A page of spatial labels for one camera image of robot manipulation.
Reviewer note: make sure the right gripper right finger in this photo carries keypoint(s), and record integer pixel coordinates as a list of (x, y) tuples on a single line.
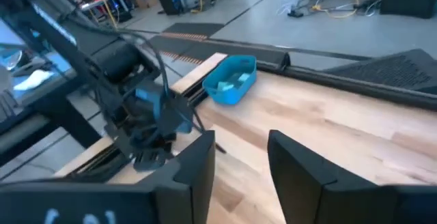
[(341, 207)]

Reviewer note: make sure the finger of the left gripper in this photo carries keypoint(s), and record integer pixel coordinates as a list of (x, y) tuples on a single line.
[(150, 162), (220, 148)]

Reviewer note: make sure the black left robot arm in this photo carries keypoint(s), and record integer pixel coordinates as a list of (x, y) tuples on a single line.
[(112, 63)]

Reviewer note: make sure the black hazard-striped floor mat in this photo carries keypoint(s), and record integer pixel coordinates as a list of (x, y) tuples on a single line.
[(191, 44)]

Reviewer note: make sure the black desk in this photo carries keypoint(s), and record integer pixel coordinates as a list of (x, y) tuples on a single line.
[(51, 87)]

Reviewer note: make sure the teal plastic bin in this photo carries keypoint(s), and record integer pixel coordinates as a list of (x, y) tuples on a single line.
[(232, 97)]

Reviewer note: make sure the black perforated computer case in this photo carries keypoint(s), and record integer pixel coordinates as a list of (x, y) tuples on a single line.
[(392, 70)]

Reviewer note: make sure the light blue block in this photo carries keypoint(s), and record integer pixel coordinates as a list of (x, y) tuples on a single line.
[(225, 86), (244, 77)]

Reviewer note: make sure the black computer tower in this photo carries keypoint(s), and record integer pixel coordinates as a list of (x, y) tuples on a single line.
[(169, 3)]

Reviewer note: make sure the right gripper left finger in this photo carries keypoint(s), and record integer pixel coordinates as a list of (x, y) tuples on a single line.
[(102, 203)]

